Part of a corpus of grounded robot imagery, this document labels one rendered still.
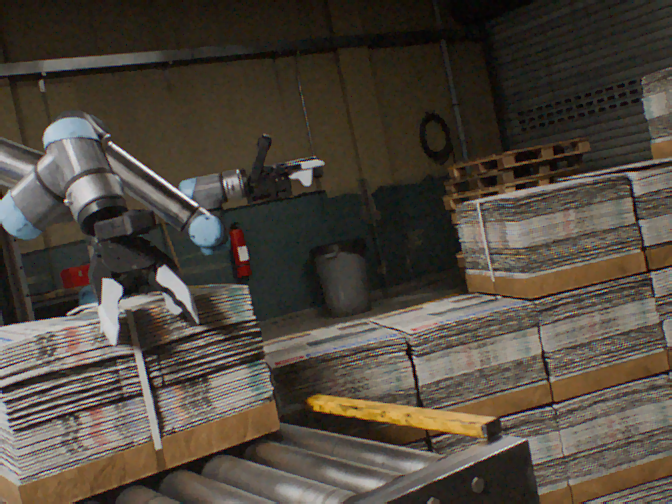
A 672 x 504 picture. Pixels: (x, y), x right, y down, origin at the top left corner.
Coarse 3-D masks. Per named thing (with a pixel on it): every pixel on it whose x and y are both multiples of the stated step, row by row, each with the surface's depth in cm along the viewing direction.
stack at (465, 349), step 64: (384, 320) 206; (448, 320) 185; (512, 320) 186; (576, 320) 190; (640, 320) 193; (320, 384) 176; (384, 384) 179; (448, 384) 182; (512, 384) 186; (640, 384) 192; (448, 448) 183; (576, 448) 189; (640, 448) 193
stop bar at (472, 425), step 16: (304, 400) 141; (320, 400) 137; (336, 400) 134; (352, 400) 132; (352, 416) 129; (368, 416) 126; (384, 416) 122; (400, 416) 119; (416, 416) 116; (432, 416) 113; (448, 416) 112; (464, 416) 110; (480, 416) 108; (448, 432) 111; (464, 432) 108; (480, 432) 105; (496, 432) 106
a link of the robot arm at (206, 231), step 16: (64, 112) 202; (80, 112) 202; (96, 128) 199; (112, 144) 200; (112, 160) 198; (128, 160) 199; (128, 176) 198; (144, 176) 199; (128, 192) 200; (144, 192) 199; (160, 192) 199; (176, 192) 201; (160, 208) 200; (176, 208) 199; (192, 208) 201; (176, 224) 201; (192, 224) 198; (208, 224) 198; (192, 240) 200; (208, 240) 198
